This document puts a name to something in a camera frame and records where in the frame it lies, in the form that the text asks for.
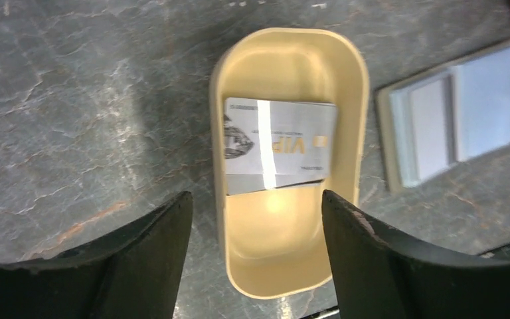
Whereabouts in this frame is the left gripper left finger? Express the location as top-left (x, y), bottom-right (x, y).
top-left (0, 191), bottom-right (193, 318)

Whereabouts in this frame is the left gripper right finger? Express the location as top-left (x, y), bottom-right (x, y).
top-left (321, 190), bottom-right (510, 318)

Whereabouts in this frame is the beige oval tray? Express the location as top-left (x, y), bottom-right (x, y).
top-left (209, 27), bottom-right (370, 299)

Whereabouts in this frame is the silver VIP credit card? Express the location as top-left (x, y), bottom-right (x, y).
top-left (223, 97), bottom-right (337, 195)

